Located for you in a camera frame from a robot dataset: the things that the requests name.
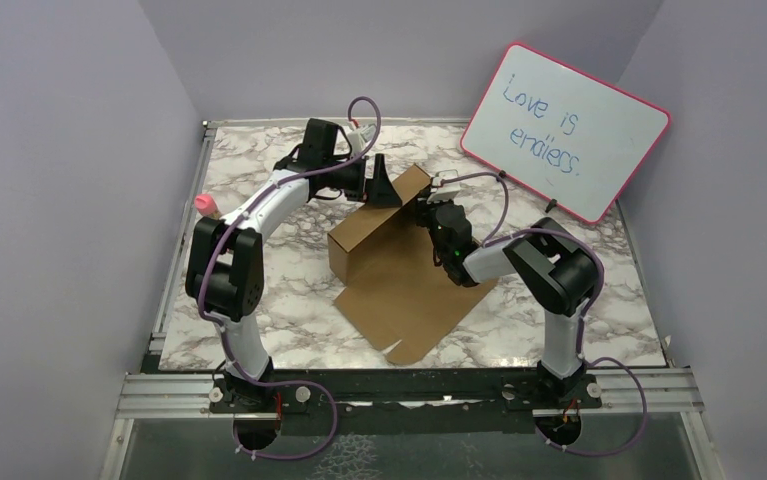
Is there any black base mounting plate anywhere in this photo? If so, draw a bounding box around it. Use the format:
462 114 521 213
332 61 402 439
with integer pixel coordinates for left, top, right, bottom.
141 354 606 439

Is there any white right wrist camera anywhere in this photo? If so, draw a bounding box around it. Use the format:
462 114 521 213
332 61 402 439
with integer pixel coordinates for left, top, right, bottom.
426 169 460 204

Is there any pink capped small bottle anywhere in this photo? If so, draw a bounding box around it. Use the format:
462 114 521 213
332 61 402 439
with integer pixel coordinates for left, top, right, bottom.
193 193 222 219

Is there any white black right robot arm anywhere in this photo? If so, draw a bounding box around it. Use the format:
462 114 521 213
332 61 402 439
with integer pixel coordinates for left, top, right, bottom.
416 200 604 407

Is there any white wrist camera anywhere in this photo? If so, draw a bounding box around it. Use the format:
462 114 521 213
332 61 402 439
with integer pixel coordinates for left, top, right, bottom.
426 169 460 204
347 124 376 158

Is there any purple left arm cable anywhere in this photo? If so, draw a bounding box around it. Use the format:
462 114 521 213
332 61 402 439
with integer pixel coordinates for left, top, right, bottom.
196 96 384 463

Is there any pink framed whiteboard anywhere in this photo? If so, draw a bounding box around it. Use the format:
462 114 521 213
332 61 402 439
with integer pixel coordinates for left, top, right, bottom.
460 43 671 224

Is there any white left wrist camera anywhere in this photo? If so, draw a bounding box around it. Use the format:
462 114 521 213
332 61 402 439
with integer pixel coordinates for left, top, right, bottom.
347 124 376 158

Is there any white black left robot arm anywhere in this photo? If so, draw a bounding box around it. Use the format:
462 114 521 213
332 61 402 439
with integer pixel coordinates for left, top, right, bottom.
185 118 403 411

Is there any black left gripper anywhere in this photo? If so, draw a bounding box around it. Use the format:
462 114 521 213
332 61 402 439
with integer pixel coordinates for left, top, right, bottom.
323 152 403 206

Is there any brown cardboard box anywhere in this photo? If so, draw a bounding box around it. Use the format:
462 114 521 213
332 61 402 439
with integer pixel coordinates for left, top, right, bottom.
328 165 497 366

